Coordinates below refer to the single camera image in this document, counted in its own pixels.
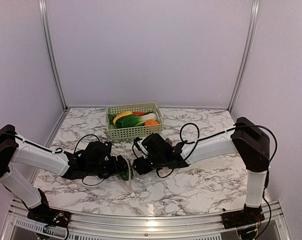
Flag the aluminium frame post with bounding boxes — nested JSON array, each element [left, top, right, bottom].
[[38, 0, 68, 111], [227, 0, 261, 113]]

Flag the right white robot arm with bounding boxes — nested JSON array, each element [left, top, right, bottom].
[[132, 117, 275, 224]]

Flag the fake red carrot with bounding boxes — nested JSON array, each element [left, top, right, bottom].
[[132, 112, 146, 117]]

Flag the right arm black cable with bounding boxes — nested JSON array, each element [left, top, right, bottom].
[[155, 122, 279, 226]]

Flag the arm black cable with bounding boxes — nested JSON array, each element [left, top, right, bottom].
[[155, 122, 279, 226], [0, 133, 111, 186]]

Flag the fake green leafy vegetable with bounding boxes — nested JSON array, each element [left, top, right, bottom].
[[115, 112, 157, 128]]

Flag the front aluminium frame rail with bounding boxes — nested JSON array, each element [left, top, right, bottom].
[[0, 199, 292, 240]]

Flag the left aluminium frame post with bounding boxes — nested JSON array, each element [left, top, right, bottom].
[[38, 0, 68, 111]]

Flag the fake orange tangerine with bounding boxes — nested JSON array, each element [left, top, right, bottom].
[[144, 119, 159, 126]]

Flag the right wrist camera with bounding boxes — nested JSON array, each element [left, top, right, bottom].
[[133, 137, 145, 155]]

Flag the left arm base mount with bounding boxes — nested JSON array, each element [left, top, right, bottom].
[[27, 189, 71, 228]]

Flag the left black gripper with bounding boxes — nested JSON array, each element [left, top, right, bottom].
[[87, 155, 131, 180]]

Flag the right aluminium frame post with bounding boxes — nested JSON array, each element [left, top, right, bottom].
[[227, 0, 261, 113]]

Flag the clear dotted zip bag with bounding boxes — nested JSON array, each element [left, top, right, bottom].
[[113, 153, 137, 198]]

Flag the fake purple grapes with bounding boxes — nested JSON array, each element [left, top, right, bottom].
[[165, 138, 173, 146]]

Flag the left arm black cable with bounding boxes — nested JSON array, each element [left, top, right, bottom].
[[0, 133, 111, 186]]

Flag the green perforated plastic basket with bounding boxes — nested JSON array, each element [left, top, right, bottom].
[[106, 102, 163, 140]]

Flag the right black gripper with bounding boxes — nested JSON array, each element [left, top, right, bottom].
[[131, 155, 166, 176]]

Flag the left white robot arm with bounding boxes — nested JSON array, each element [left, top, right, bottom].
[[0, 124, 131, 223]]

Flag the fake yellow lemon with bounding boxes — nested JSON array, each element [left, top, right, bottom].
[[112, 111, 132, 125]]

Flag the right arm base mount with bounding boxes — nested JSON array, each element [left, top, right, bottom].
[[221, 204, 265, 229]]

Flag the fake green bell pepper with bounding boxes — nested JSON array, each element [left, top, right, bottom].
[[119, 162, 134, 181]]

